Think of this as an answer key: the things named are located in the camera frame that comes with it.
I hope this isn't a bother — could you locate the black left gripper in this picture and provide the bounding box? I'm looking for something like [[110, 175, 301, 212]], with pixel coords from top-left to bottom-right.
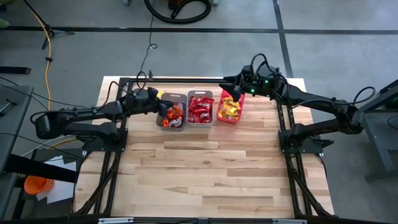
[[126, 87, 173, 119]]

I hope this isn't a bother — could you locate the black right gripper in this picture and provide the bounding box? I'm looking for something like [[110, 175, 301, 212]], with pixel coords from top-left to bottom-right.
[[218, 63, 282, 102]]

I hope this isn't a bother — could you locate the brown plastic bin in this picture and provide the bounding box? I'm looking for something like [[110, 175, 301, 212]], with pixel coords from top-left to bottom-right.
[[155, 92, 188, 133]]

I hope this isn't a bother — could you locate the grey plastic bin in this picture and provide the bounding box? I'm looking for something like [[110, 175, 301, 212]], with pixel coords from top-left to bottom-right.
[[185, 90, 215, 128]]

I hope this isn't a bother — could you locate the red plastic bin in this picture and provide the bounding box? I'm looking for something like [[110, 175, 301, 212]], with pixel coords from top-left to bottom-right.
[[216, 88, 247, 125]]

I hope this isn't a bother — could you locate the red vacuum cleaner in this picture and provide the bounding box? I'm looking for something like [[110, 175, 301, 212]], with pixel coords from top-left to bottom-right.
[[167, 0, 190, 12]]

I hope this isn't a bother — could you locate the white paper sheet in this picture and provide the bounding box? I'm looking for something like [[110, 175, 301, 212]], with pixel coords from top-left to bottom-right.
[[35, 180, 75, 205], [43, 154, 77, 172]]

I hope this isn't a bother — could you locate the black tripod stand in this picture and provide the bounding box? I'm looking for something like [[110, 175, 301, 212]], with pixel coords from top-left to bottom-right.
[[23, 0, 75, 50]]

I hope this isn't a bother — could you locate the black beam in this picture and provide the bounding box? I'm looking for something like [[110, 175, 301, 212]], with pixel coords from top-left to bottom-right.
[[4, 154, 78, 184]]

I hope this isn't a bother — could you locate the orange plastic bowl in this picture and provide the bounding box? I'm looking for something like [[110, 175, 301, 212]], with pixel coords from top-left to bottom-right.
[[24, 175, 55, 195]]

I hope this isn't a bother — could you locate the grey side table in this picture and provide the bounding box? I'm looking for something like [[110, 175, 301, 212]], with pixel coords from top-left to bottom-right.
[[0, 85, 34, 175]]

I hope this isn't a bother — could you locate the black floor strip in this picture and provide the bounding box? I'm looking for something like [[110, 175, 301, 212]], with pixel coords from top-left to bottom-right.
[[0, 66, 32, 75]]

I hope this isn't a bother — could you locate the grey metal tool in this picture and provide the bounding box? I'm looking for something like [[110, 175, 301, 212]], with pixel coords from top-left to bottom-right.
[[0, 98, 17, 118]]

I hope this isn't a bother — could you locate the black metal stand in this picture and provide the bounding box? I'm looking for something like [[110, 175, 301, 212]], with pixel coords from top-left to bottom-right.
[[341, 79, 398, 181]]

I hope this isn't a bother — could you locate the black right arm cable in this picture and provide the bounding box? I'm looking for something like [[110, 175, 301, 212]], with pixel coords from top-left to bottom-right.
[[250, 53, 376, 108]]

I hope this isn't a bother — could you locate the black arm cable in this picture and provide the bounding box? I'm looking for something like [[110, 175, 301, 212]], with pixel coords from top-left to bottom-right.
[[104, 71, 148, 106], [250, 53, 376, 108]]

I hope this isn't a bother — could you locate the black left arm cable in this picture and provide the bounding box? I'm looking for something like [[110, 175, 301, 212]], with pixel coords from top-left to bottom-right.
[[104, 71, 148, 106]]

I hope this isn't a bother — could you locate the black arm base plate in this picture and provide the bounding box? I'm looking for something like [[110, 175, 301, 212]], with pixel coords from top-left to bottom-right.
[[278, 129, 335, 155], [82, 127, 128, 153]]

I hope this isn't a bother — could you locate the thin black floor cable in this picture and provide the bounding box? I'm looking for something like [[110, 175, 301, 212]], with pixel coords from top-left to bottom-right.
[[139, 0, 159, 77]]

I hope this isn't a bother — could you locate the black vacuum hose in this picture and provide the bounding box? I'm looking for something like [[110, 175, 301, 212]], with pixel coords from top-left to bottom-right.
[[143, 0, 213, 25]]

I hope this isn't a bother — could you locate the white floor cable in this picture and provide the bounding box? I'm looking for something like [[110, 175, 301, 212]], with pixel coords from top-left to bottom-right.
[[21, 132, 84, 157]]

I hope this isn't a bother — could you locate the silver metal bracket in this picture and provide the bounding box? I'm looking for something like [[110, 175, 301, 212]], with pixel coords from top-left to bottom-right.
[[272, 218, 308, 224], [98, 217, 134, 224]]

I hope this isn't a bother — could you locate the yellow floor cable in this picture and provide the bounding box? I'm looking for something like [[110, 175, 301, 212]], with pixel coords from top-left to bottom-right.
[[30, 11, 78, 150]]

